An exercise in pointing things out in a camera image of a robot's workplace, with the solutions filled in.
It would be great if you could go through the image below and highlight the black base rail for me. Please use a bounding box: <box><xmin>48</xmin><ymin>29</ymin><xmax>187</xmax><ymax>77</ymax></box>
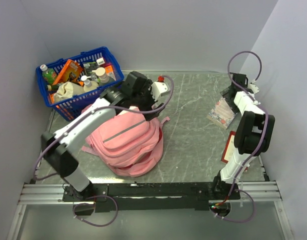
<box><xmin>62</xmin><ymin>182</ymin><xmax>230</xmax><ymax>213</ymax></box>

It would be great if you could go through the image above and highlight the cream lotion bottle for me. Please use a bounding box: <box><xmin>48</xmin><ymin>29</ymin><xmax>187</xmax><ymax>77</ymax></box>
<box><xmin>81</xmin><ymin>75</ymin><xmax>99</xmax><ymax>93</ymax></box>

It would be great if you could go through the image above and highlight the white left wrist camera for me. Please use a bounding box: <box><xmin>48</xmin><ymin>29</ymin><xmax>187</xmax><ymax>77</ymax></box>
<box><xmin>151</xmin><ymin>76</ymin><xmax>171</xmax><ymax>101</ymax></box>

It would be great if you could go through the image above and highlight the pink student backpack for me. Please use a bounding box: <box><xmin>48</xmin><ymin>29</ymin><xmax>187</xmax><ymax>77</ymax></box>
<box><xmin>81</xmin><ymin>110</ymin><xmax>170</xmax><ymax>178</ymax></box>

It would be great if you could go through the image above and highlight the black packaged box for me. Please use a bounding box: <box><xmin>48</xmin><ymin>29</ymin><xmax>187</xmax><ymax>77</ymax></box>
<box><xmin>82</xmin><ymin>57</ymin><xmax>106</xmax><ymax>76</ymax></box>

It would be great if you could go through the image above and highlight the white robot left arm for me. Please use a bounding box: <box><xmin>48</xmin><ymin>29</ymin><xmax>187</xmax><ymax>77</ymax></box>
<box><xmin>41</xmin><ymin>71</ymin><xmax>173</xmax><ymax>201</ymax></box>

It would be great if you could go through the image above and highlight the blue plastic shopping basket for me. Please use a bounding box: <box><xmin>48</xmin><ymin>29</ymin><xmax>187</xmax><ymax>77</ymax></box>
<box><xmin>35</xmin><ymin>46</ymin><xmax>124</xmax><ymax>122</ymax></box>

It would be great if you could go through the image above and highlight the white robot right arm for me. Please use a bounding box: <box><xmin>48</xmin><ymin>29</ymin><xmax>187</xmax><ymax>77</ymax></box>
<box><xmin>211</xmin><ymin>73</ymin><xmax>275</xmax><ymax>199</ymax></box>

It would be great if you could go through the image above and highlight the pink carton box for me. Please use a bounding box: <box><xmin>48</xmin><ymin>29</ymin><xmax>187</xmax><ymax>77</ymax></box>
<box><xmin>102</xmin><ymin>63</ymin><xmax>116</xmax><ymax>80</ymax></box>

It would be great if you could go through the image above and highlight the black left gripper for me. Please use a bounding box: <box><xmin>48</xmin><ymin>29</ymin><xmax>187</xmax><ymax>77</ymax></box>
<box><xmin>131</xmin><ymin>80</ymin><xmax>166</xmax><ymax>121</ymax></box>

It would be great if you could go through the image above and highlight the orange snack box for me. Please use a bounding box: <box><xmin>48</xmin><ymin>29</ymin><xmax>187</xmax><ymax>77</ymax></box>
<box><xmin>53</xmin><ymin>59</ymin><xmax>83</xmax><ymax>85</ymax></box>

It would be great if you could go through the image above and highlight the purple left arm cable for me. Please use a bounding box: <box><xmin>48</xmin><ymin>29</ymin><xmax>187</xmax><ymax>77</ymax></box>
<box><xmin>33</xmin><ymin>74</ymin><xmax>175</xmax><ymax>228</ymax></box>

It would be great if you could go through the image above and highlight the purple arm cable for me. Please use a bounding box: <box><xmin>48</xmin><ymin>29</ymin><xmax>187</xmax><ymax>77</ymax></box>
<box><xmin>209</xmin><ymin>51</ymin><xmax>269</xmax><ymax>223</ymax></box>
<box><xmin>33</xmin><ymin>74</ymin><xmax>175</xmax><ymax>228</ymax></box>

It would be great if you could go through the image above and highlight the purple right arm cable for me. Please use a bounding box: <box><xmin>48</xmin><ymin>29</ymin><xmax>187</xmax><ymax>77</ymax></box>
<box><xmin>209</xmin><ymin>51</ymin><xmax>269</xmax><ymax>223</ymax></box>

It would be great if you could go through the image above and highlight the grey pump bottle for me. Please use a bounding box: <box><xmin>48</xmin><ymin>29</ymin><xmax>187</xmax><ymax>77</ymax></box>
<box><xmin>92</xmin><ymin>67</ymin><xmax>116</xmax><ymax>86</ymax></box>

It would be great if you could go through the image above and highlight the green drink bottle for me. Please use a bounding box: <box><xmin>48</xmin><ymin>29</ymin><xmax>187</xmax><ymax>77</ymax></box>
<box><xmin>39</xmin><ymin>64</ymin><xmax>58</xmax><ymax>85</ymax></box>

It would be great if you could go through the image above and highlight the red framed card book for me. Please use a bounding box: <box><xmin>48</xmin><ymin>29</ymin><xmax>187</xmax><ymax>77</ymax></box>
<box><xmin>221</xmin><ymin>131</ymin><xmax>236</xmax><ymax>164</ymax></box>

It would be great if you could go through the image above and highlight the floral pink notebook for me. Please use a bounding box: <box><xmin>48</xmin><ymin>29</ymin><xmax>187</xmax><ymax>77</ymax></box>
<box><xmin>207</xmin><ymin>97</ymin><xmax>237</xmax><ymax>129</ymax></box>

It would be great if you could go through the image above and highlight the beige cloth bag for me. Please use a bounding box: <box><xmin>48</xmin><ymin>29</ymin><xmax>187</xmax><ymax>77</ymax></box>
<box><xmin>53</xmin><ymin>82</ymin><xmax>85</xmax><ymax>103</ymax></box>

